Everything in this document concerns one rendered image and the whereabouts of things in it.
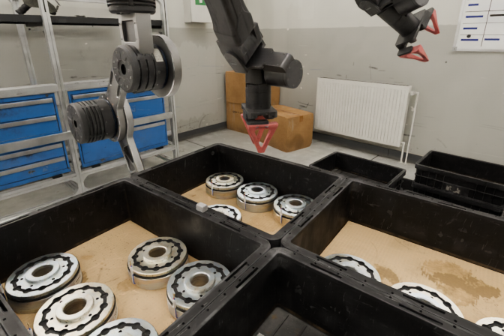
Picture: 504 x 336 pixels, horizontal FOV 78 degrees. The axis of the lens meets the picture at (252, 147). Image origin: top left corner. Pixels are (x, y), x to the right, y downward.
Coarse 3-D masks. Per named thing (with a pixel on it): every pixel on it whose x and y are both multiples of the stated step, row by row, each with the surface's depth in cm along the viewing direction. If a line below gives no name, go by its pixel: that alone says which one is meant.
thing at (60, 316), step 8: (72, 296) 45; (80, 296) 45; (88, 296) 45; (64, 304) 44; (88, 304) 44; (56, 312) 43; (80, 312) 43; (88, 312) 43; (64, 320) 42; (72, 320) 42
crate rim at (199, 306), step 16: (96, 192) 63; (160, 192) 63; (48, 208) 57; (192, 208) 57; (0, 224) 52; (224, 224) 52; (256, 240) 48; (256, 256) 44; (240, 272) 41; (224, 288) 39; (0, 304) 38; (208, 304) 36; (0, 320) 34; (16, 320) 34; (176, 320) 34; (192, 320) 34
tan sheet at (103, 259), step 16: (128, 224) 69; (96, 240) 64; (112, 240) 64; (128, 240) 64; (144, 240) 64; (80, 256) 59; (96, 256) 59; (112, 256) 59; (192, 256) 59; (96, 272) 55; (112, 272) 55; (112, 288) 52; (128, 288) 52; (128, 304) 49; (144, 304) 49; (160, 304) 49; (32, 320) 46; (160, 320) 46
